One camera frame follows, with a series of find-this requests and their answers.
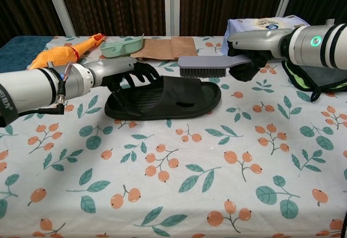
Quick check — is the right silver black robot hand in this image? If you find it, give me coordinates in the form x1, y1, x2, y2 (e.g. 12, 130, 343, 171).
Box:
227, 28, 293, 83

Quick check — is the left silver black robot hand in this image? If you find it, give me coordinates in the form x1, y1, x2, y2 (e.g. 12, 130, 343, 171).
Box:
91, 58, 161, 94

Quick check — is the grey scrubbing brush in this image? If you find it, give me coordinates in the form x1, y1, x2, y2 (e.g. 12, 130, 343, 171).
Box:
178, 54, 252, 78

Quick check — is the black rubber slipper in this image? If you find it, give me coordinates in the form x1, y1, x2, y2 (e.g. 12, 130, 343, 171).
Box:
104, 75, 222, 121

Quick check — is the light purple tissue pack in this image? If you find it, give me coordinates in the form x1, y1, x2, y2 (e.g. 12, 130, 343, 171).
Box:
221, 15, 311, 57

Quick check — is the light green plastic dish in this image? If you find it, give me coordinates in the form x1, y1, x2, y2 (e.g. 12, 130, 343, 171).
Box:
99, 33, 145, 60

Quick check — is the brown paper bag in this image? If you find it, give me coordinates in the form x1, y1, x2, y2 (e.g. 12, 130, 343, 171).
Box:
130, 37, 200, 61

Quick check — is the yellow rubber chicken toy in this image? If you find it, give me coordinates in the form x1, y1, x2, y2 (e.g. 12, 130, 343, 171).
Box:
28, 33, 105, 70

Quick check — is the grey cloth with green trim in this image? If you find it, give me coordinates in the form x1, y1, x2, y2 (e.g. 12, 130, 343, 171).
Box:
281, 59, 347, 102

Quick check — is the white floral tablecloth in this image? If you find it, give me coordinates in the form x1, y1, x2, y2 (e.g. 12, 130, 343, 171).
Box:
0, 35, 347, 238

